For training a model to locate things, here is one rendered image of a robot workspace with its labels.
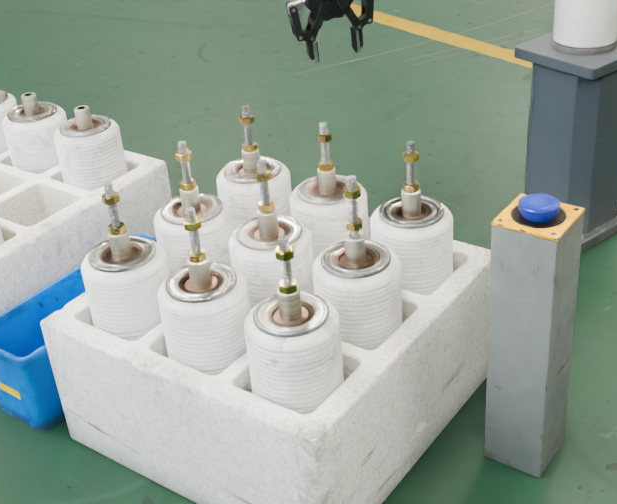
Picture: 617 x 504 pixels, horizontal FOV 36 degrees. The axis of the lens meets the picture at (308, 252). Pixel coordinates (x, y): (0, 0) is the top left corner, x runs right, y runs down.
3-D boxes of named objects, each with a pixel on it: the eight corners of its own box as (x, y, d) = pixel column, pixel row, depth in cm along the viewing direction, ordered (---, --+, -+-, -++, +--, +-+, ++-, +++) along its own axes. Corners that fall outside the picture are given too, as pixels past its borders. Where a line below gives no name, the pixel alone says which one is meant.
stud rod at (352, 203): (349, 238, 101) (346, 175, 97) (359, 237, 101) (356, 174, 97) (350, 243, 100) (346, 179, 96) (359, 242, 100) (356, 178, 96)
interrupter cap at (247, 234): (229, 227, 110) (229, 222, 110) (291, 214, 112) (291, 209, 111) (245, 258, 104) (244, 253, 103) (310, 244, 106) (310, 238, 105)
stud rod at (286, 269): (282, 304, 93) (275, 238, 89) (288, 299, 93) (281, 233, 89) (291, 307, 92) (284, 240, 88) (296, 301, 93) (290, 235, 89)
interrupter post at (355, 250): (348, 269, 100) (346, 243, 99) (342, 258, 102) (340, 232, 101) (369, 265, 101) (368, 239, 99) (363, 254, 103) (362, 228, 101)
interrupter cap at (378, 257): (330, 286, 98) (329, 281, 97) (314, 250, 104) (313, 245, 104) (400, 273, 99) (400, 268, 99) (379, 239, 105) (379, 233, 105)
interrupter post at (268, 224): (256, 233, 109) (253, 207, 107) (276, 228, 109) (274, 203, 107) (262, 242, 107) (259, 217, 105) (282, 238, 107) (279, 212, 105)
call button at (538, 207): (527, 206, 97) (528, 188, 96) (565, 215, 95) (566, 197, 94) (511, 223, 94) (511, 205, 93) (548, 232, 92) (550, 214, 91)
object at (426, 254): (419, 372, 113) (417, 242, 104) (359, 341, 119) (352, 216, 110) (467, 334, 119) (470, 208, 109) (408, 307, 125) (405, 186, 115)
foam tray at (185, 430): (261, 287, 144) (248, 182, 135) (495, 368, 123) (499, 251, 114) (69, 438, 118) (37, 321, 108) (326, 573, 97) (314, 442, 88)
